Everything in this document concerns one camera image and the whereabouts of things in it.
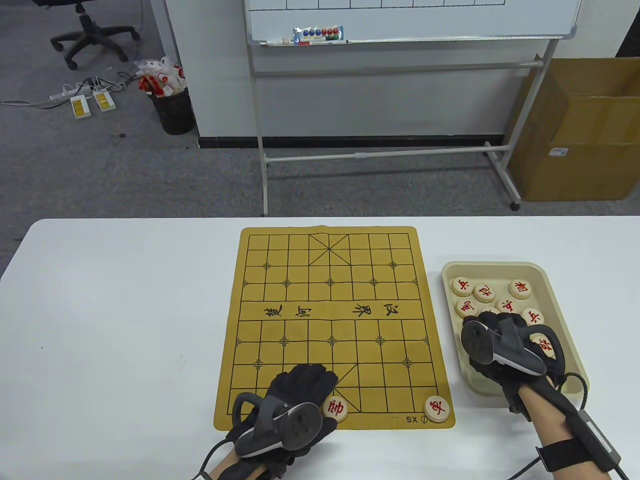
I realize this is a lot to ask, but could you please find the black trash bin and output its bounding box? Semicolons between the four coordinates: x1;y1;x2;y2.
147;86;197;136

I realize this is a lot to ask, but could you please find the yellow chess board mat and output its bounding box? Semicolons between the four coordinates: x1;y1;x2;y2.
213;226;457;431

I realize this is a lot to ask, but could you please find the person's left hand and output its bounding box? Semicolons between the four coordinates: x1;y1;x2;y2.
231;365;341;480

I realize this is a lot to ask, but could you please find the person's left forearm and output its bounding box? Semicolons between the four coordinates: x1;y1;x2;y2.
202;446;238;480

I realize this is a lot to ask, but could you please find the black office chair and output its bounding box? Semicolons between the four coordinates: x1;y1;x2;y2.
32;0;142;71

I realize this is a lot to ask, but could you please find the black rectangular wrist box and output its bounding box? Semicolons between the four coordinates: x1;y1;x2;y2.
566;410;624;474

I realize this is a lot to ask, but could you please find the yellow white power strip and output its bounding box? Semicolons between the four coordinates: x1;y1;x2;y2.
92;89;118;113
69;94;93;121

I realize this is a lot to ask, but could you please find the grey floor cable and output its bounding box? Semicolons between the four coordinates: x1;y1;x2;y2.
0;97;71;108

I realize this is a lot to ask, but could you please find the group of Chinese chess pieces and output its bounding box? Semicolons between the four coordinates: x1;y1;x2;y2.
451;276;558;361

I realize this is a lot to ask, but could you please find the black wrist strap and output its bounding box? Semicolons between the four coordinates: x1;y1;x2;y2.
536;439;601;473

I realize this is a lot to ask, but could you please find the white red plastic trash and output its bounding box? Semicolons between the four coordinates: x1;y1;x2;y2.
134;56;187;98

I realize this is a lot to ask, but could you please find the beige plastic tray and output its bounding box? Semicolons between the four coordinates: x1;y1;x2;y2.
441;261;591;399

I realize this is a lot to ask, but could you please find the person's right hand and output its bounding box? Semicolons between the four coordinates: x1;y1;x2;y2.
459;310;567;424

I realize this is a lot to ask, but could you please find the round wooden chess piece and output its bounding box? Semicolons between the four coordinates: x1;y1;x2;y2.
423;395;451;423
322;396;349;423

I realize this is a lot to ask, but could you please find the pack of coloured magnets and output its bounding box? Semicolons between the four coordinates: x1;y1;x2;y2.
292;25;346;42

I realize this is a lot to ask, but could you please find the black white handheld controller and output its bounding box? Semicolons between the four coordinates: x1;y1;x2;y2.
231;392;324;458
460;317;567;382

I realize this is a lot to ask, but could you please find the whiteboard on metal stand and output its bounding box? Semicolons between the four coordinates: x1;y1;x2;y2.
243;0;583;217

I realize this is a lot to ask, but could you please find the brown cardboard box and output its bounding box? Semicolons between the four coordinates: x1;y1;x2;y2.
504;54;640;202

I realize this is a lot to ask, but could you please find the black flat glove band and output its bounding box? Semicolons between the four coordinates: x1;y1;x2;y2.
539;380;583;418

